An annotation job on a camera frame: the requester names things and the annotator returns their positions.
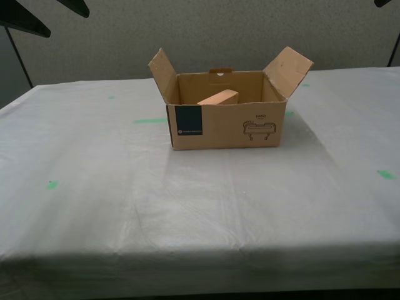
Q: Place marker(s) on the long green tape strip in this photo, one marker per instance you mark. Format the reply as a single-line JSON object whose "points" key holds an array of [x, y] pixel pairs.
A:
{"points": [[150, 120]]}

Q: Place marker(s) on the light wooden block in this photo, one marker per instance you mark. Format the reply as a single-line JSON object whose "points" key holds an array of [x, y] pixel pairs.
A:
{"points": [[218, 97]]}

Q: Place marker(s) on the brown cardboard box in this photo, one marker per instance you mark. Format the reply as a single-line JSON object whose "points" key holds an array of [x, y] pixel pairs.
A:
{"points": [[231, 128]]}

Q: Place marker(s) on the short green tape strip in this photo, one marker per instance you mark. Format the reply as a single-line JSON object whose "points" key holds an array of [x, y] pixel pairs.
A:
{"points": [[289, 113]]}

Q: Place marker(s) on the grey fabric office partition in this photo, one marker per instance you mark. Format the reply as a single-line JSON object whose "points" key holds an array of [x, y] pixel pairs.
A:
{"points": [[218, 31]]}

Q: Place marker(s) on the green tape mark black dot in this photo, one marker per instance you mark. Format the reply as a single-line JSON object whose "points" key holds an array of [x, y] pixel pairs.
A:
{"points": [[51, 185]]}

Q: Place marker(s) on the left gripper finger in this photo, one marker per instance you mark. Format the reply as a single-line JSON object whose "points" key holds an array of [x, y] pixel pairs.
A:
{"points": [[25, 18], [78, 6]]}

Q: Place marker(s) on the slanted green tape mark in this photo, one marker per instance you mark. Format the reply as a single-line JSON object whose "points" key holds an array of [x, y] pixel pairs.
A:
{"points": [[386, 174]]}

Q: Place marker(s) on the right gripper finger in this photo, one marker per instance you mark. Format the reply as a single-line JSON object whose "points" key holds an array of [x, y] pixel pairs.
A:
{"points": [[381, 2]]}

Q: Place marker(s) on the dark grey partition panel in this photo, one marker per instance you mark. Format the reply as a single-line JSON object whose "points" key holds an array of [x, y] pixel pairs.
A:
{"points": [[11, 68]]}

